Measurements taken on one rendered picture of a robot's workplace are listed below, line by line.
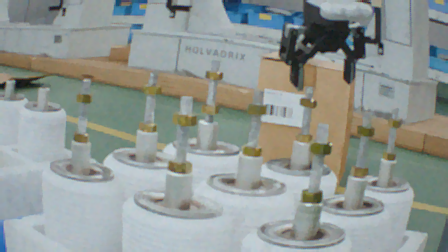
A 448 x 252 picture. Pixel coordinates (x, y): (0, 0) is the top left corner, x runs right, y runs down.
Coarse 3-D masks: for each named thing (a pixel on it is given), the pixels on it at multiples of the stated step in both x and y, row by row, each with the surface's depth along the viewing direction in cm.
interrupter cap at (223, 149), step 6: (192, 138) 92; (174, 144) 88; (192, 144) 90; (222, 144) 91; (228, 144) 91; (192, 150) 86; (198, 150) 86; (216, 150) 89; (222, 150) 88; (228, 150) 88; (234, 150) 88; (216, 156) 86; (222, 156) 86; (228, 156) 86
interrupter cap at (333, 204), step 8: (328, 200) 68; (336, 200) 69; (368, 200) 69; (376, 200) 69; (328, 208) 65; (336, 208) 65; (344, 208) 67; (360, 208) 67; (368, 208) 66; (376, 208) 66; (352, 216) 64; (360, 216) 64
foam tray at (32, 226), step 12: (36, 216) 72; (12, 228) 66; (24, 228) 67; (36, 228) 69; (12, 240) 66; (24, 240) 65; (36, 240) 64; (48, 240) 65; (408, 240) 78; (420, 240) 78
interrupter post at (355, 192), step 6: (348, 180) 67; (354, 180) 66; (360, 180) 66; (366, 180) 66; (348, 186) 67; (354, 186) 66; (360, 186) 66; (348, 192) 67; (354, 192) 66; (360, 192) 66; (348, 198) 66; (354, 198) 66; (360, 198) 66; (348, 204) 66; (354, 204) 66; (360, 204) 67
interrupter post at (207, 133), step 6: (198, 126) 88; (204, 126) 88; (210, 126) 88; (216, 126) 88; (198, 132) 88; (204, 132) 88; (210, 132) 88; (216, 132) 88; (198, 138) 88; (204, 138) 88; (210, 138) 88; (216, 138) 88; (198, 144) 88; (204, 144) 88; (210, 144) 88; (216, 144) 89; (204, 150) 88; (210, 150) 88
